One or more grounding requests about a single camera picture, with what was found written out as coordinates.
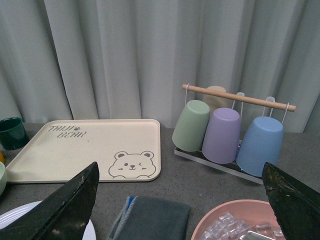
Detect grey cloth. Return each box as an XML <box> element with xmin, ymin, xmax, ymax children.
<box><xmin>107</xmin><ymin>196</ymin><xmax>191</xmax><ymax>240</ymax></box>

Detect beige cup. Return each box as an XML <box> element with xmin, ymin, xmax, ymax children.
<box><xmin>202</xmin><ymin>86</ymin><xmax>229</xmax><ymax>115</ymax></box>

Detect cream bear tray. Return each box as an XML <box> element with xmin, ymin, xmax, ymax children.
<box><xmin>6</xmin><ymin>119</ymin><xmax>161</xmax><ymax>184</ymax></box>

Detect green cup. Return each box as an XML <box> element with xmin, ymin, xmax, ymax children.
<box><xmin>172</xmin><ymin>100</ymin><xmax>210</xmax><ymax>152</ymax></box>

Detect grey curtain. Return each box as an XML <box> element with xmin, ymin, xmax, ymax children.
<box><xmin>0</xmin><ymin>0</ymin><xmax>320</xmax><ymax>134</ymax></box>

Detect yellow mug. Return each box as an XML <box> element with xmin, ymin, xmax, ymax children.
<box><xmin>0</xmin><ymin>152</ymin><xmax>6</xmax><ymax>164</ymax></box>

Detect white plate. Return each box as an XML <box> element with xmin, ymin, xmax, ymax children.
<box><xmin>0</xmin><ymin>200</ymin><xmax>97</xmax><ymax>240</ymax></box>

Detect white cup rack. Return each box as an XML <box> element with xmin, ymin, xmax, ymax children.
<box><xmin>174</xmin><ymin>83</ymin><xmax>296</xmax><ymax>185</ymax></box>

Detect blue cup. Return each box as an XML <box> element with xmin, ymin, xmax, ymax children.
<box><xmin>236</xmin><ymin>116</ymin><xmax>284</xmax><ymax>177</ymax></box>

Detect purple cup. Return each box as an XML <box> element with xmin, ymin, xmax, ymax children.
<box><xmin>202</xmin><ymin>107</ymin><xmax>241</xmax><ymax>164</ymax></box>

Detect dark green mug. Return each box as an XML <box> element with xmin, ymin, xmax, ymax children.
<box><xmin>0</xmin><ymin>117</ymin><xmax>30</xmax><ymax>151</ymax></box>

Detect pink bowl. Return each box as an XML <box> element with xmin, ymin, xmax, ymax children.
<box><xmin>191</xmin><ymin>199</ymin><xmax>280</xmax><ymax>240</ymax></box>

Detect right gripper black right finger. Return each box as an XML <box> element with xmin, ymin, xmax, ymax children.
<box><xmin>262</xmin><ymin>162</ymin><xmax>320</xmax><ymax>240</ymax></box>

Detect light green bowl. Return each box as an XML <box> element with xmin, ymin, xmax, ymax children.
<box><xmin>0</xmin><ymin>162</ymin><xmax>7</xmax><ymax>195</ymax></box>

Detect clear ice cubes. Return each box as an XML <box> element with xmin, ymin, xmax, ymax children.
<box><xmin>199</xmin><ymin>212</ymin><xmax>286</xmax><ymax>240</ymax></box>

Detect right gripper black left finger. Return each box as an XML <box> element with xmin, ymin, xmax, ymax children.
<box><xmin>0</xmin><ymin>161</ymin><xmax>100</xmax><ymax>240</ymax></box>

